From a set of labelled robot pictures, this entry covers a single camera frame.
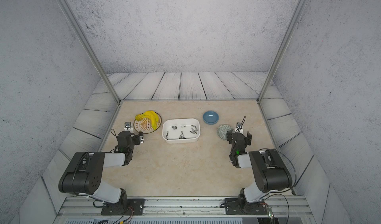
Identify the patterned round plate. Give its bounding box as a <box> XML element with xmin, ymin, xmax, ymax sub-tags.
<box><xmin>133</xmin><ymin>111</ymin><xmax>162</xmax><ymax>134</ymax></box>

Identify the blue bowl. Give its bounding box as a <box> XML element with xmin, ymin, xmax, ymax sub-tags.
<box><xmin>202</xmin><ymin>110</ymin><xmax>219</xmax><ymax>125</ymax></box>

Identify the aluminium frame post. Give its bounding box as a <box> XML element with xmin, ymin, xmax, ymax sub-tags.
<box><xmin>56</xmin><ymin>0</ymin><xmax>121</xmax><ymax>104</ymax></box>
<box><xmin>257</xmin><ymin>0</ymin><xmax>308</xmax><ymax>104</ymax></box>

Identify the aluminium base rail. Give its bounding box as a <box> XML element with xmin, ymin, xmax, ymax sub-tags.
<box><xmin>54</xmin><ymin>194</ymin><xmax>316</xmax><ymax>224</ymax></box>

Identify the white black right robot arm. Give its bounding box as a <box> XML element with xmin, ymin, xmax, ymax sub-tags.
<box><xmin>226</xmin><ymin>130</ymin><xmax>294</xmax><ymax>213</ymax></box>

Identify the right aluminium frame post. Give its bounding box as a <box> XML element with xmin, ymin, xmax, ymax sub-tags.
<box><xmin>257</xmin><ymin>0</ymin><xmax>308</xmax><ymax>104</ymax></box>

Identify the yellow banana bunch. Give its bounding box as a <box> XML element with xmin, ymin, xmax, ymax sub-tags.
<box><xmin>135</xmin><ymin>110</ymin><xmax>160</xmax><ymax>131</ymax></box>

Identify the left aluminium frame post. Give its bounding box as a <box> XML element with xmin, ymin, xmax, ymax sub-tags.
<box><xmin>56</xmin><ymin>0</ymin><xmax>121</xmax><ymax>104</ymax></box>

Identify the patterned ceramic jar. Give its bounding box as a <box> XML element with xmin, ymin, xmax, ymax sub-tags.
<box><xmin>217</xmin><ymin>124</ymin><xmax>235</xmax><ymax>141</ymax></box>

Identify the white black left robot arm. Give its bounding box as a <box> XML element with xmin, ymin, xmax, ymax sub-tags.
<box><xmin>58</xmin><ymin>130</ymin><xmax>144</xmax><ymax>211</ymax></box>

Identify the chrome bit cluster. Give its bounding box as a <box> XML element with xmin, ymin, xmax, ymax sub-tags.
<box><xmin>179</xmin><ymin>131</ymin><xmax>186</xmax><ymax>140</ymax></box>

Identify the white rectangular storage box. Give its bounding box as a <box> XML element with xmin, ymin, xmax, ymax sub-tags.
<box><xmin>162</xmin><ymin>118</ymin><xmax>201</xmax><ymax>144</ymax></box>

